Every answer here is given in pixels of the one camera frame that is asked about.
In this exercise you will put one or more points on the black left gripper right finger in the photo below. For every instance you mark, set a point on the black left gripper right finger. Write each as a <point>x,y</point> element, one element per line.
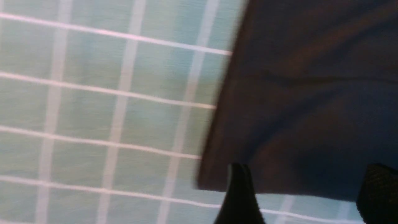
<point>377,201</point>

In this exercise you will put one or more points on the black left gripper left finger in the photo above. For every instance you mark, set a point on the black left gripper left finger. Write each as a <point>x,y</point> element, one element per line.
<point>240,205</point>

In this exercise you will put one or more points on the dark gray long-sleeve top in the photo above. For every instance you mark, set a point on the dark gray long-sleeve top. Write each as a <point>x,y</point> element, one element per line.
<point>309,98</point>

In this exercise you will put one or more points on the green grid cutting mat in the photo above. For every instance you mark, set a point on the green grid cutting mat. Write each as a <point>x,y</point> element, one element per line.
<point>104,108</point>

